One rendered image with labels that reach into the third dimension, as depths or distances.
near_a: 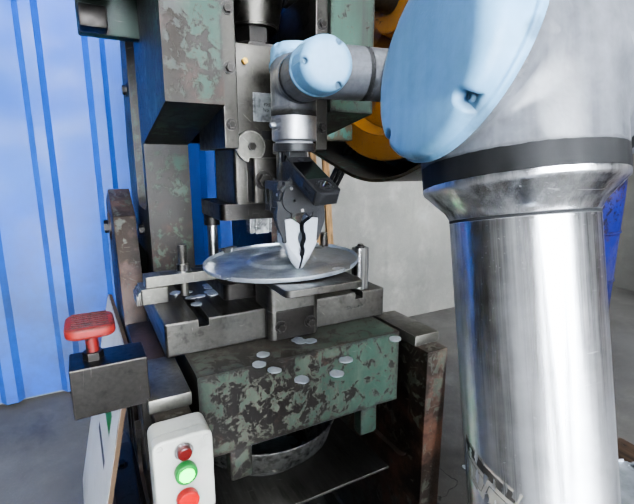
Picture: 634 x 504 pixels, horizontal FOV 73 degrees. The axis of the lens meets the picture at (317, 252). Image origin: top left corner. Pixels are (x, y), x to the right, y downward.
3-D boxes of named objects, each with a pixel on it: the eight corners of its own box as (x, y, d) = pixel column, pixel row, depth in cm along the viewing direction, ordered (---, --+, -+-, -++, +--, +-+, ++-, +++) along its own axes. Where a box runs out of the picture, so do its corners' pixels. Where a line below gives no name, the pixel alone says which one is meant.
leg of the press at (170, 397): (221, 758, 71) (188, 218, 53) (148, 807, 66) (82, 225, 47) (147, 444, 151) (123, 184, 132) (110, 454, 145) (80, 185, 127)
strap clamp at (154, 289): (225, 293, 88) (223, 243, 85) (137, 306, 80) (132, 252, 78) (217, 286, 93) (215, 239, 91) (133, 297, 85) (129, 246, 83)
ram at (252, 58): (317, 203, 83) (317, 36, 77) (243, 206, 76) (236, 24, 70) (281, 196, 98) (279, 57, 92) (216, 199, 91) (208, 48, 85)
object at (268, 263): (296, 294, 62) (295, 289, 62) (169, 269, 78) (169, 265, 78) (384, 253, 85) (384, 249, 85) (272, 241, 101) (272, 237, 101)
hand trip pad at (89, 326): (121, 377, 58) (115, 323, 56) (69, 388, 55) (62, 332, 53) (117, 356, 64) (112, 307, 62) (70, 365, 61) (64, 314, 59)
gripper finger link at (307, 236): (303, 261, 81) (302, 212, 79) (318, 267, 76) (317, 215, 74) (288, 262, 80) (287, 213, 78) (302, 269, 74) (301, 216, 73)
